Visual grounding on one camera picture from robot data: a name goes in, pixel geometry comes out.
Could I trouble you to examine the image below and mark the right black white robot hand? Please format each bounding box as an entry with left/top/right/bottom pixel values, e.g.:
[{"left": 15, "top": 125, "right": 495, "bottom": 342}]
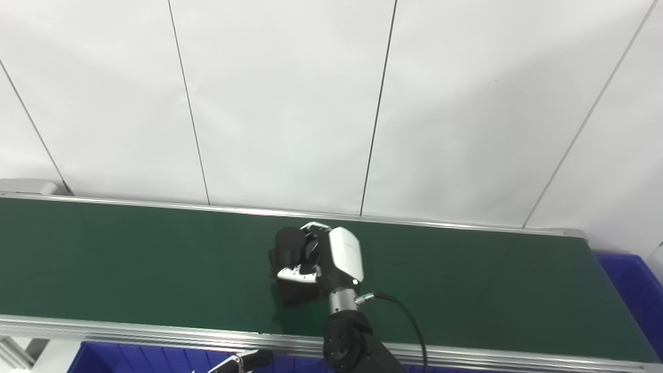
[{"left": 277, "top": 222, "right": 365, "bottom": 295}]

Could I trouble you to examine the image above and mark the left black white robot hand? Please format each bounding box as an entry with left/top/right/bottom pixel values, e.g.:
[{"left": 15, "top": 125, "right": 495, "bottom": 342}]
[{"left": 207, "top": 349, "right": 274, "bottom": 373}]

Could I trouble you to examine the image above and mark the black cylinder block part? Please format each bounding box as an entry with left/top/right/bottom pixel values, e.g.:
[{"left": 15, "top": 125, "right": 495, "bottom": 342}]
[{"left": 268, "top": 226, "right": 322, "bottom": 307}]

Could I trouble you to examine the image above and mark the blue plastic bin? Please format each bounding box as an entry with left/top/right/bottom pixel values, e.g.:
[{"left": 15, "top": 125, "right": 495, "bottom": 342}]
[
  {"left": 67, "top": 341, "right": 332, "bottom": 373},
  {"left": 596, "top": 252, "right": 663, "bottom": 363}
]

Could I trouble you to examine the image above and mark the green conveyor belt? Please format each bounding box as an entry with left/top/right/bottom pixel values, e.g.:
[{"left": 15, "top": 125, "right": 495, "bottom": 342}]
[{"left": 0, "top": 194, "right": 663, "bottom": 373}]

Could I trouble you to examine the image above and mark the aluminium conveyor leg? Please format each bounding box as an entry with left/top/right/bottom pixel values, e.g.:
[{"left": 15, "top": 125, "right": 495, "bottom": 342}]
[{"left": 0, "top": 336, "right": 52, "bottom": 369}]

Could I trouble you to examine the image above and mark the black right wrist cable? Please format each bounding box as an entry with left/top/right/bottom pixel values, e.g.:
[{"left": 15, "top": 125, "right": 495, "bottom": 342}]
[{"left": 355, "top": 292, "right": 428, "bottom": 373}]

